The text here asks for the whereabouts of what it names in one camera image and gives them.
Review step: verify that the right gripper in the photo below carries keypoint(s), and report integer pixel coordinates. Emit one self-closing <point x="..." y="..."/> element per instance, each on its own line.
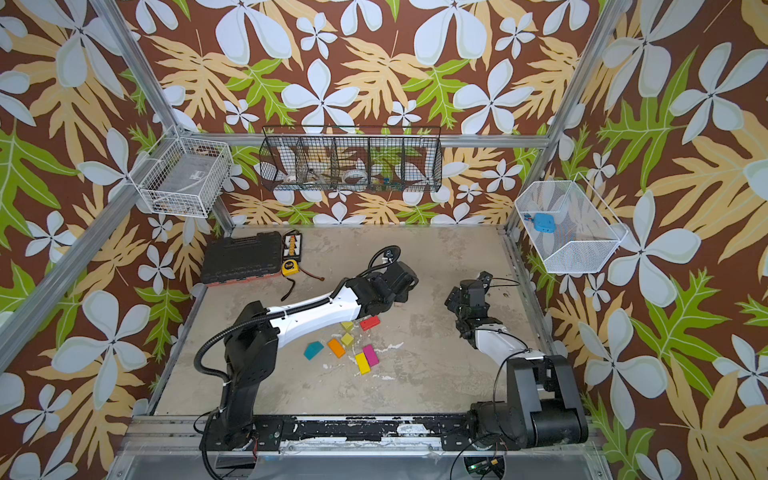
<point x="459" y="303"/>

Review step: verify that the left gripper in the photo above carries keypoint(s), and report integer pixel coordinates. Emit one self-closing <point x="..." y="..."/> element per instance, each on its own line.
<point x="405" y="297"/>

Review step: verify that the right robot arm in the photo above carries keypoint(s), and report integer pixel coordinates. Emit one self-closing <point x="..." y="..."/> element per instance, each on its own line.
<point x="535" y="401"/>

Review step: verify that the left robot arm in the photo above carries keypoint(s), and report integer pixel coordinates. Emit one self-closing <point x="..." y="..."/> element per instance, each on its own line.
<point x="245" y="354"/>

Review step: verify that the red wood block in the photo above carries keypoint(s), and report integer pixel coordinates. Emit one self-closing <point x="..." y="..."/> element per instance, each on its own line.
<point x="369" y="323"/>

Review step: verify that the yellow cube block lower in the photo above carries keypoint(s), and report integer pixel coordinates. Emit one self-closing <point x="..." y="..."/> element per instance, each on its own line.
<point x="347" y="340"/>

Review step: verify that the magenta wood block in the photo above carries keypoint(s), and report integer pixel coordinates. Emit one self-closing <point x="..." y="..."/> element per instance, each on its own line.
<point x="370" y="355"/>

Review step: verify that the orange wood block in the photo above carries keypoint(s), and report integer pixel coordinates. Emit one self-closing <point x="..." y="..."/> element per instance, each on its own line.
<point x="337" y="348"/>

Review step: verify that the yellow long block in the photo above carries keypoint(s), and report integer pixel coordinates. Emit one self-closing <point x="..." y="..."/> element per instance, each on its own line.
<point x="362" y="364"/>

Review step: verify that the teal wood block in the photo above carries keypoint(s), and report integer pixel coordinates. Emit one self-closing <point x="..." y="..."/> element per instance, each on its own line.
<point x="313" y="349"/>

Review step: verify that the yellow tape measure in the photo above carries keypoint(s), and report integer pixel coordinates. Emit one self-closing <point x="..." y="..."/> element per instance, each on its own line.
<point x="290" y="267"/>

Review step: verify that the blue object in basket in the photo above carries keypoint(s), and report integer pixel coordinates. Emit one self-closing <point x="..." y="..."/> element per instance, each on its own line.
<point x="541" y="222"/>

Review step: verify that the black and red tool case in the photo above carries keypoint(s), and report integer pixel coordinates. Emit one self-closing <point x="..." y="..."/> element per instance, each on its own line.
<point x="238" y="259"/>

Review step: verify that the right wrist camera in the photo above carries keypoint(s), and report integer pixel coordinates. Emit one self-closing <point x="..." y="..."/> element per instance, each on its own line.
<point x="485" y="278"/>

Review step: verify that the white wire basket right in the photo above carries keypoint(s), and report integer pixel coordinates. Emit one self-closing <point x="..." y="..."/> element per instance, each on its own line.
<point x="588" y="231"/>

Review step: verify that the white wire basket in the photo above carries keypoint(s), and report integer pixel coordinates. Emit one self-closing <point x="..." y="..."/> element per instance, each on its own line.
<point x="588" y="231"/>
<point x="184" y="176"/>

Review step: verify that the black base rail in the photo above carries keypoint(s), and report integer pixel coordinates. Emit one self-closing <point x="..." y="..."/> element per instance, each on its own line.
<point x="446" y="431"/>

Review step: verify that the black wire basket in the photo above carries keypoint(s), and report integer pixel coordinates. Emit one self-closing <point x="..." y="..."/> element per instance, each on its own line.
<point x="353" y="158"/>

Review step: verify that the white wire basket left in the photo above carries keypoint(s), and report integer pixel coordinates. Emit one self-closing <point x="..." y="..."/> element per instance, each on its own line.
<point x="184" y="176"/>

